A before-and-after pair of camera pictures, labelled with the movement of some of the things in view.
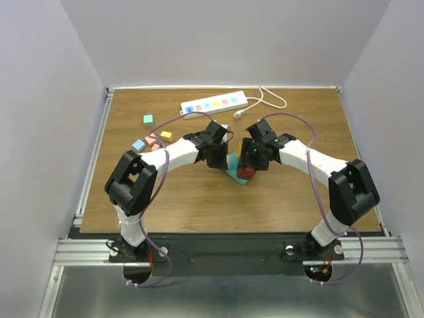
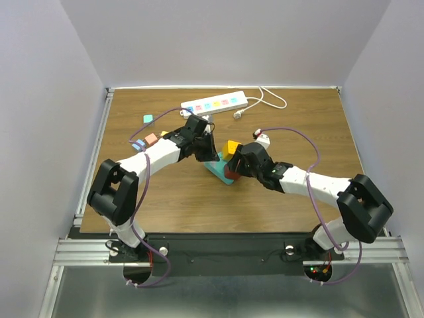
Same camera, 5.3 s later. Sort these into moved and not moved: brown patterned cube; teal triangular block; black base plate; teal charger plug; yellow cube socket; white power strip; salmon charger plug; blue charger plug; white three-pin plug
Moved: yellow cube socket; brown patterned cube; teal triangular block
Not moved: white power strip; black base plate; white three-pin plug; salmon charger plug; teal charger plug; blue charger plug
